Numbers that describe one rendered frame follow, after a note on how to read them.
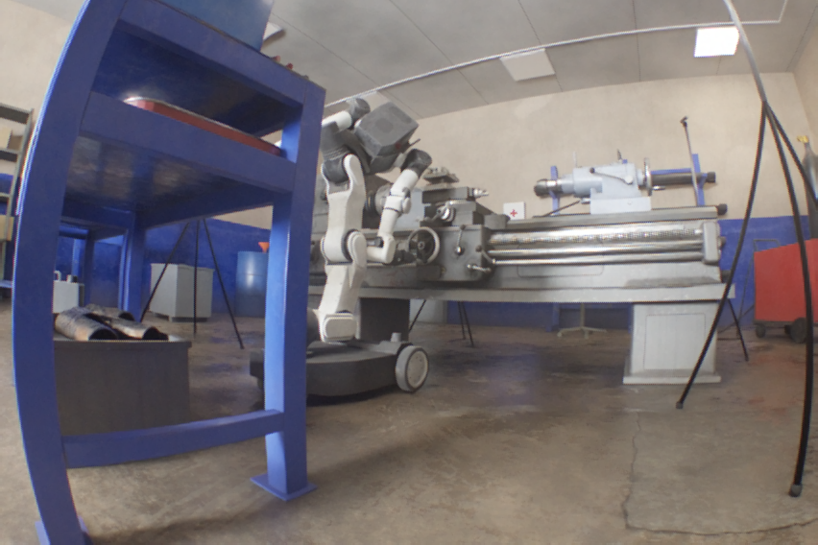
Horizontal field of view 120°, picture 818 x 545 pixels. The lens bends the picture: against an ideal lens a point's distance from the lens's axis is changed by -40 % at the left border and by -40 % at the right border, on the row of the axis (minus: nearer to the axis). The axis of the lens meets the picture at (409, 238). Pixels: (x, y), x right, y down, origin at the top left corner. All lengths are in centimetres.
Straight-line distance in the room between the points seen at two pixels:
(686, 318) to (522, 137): 442
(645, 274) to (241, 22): 191
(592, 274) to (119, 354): 193
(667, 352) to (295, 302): 170
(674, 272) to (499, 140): 441
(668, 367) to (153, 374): 199
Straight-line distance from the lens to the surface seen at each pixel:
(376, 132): 181
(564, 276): 206
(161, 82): 96
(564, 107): 596
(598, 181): 228
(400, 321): 293
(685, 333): 201
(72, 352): 91
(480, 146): 610
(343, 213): 168
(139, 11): 69
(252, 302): 537
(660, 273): 204
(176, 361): 99
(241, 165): 69
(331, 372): 144
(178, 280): 404
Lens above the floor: 43
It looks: 8 degrees up
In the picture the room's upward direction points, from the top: 2 degrees clockwise
